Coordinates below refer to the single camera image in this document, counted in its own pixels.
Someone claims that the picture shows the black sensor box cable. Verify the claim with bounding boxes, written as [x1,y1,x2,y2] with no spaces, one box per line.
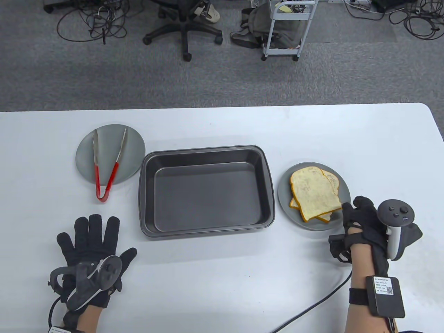
[383,316,420,333]

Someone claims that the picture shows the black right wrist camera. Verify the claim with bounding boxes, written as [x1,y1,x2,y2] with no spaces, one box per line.
[328,233,352,264]

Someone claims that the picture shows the black office chair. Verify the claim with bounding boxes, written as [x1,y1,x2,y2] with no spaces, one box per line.
[142,0,223,62]

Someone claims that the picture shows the toast slice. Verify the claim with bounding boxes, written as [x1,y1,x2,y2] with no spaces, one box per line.
[290,166,343,222]
[290,169,340,222]

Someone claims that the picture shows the person's left hand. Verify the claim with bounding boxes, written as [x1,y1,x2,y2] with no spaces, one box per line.
[57,214,137,311]

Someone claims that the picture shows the black right wrist sensor box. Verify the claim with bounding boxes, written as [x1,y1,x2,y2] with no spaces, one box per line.
[366,276,406,318]

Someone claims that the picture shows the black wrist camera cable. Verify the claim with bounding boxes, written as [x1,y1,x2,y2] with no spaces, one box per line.
[267,269,352,333]

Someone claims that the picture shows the black cable tangle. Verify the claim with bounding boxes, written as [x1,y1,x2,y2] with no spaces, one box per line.
[342,0,444,40]
[55,0,130,45]

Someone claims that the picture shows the black wheeled furniture base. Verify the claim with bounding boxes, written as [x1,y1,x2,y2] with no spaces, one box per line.
[43,0,74,14]

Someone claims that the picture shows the person's right hand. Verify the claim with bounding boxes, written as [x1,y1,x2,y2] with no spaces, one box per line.
[342,196,424,261]

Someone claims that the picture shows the grey backpack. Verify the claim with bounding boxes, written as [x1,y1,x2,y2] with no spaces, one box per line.
[230,5,302,50]

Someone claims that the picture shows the grey round plate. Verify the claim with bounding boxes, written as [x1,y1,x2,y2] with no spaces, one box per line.
[75,124,146,186]
[277,162,351,231]

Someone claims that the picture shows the right hand tracking controller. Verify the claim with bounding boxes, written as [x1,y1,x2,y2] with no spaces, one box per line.
[377,199,416,261]

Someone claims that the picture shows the person's left forearm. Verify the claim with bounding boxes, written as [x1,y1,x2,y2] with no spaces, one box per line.
[75,305,104,333]

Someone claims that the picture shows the white utility cart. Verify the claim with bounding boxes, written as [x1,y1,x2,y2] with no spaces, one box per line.
[261,0,319,62]

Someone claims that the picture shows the hand tracking controller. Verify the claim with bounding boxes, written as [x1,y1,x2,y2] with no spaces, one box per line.
[49,256,122,311]
[377,199,416,261]

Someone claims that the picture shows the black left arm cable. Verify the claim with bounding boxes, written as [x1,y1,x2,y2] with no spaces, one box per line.
[48,298,66,328]

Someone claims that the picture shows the red-handled kitchen tongs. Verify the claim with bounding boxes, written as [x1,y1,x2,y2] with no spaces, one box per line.
[92,128,128,203]

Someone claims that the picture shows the left hand tracking controller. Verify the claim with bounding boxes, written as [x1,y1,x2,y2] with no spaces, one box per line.
[49,256,122,311]

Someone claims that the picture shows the black equipment box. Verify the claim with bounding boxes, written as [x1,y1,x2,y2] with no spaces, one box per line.
[371,0,399,12]

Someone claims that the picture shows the dark metal baking tray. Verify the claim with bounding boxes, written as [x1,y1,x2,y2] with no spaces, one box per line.
[139,145,276,238]

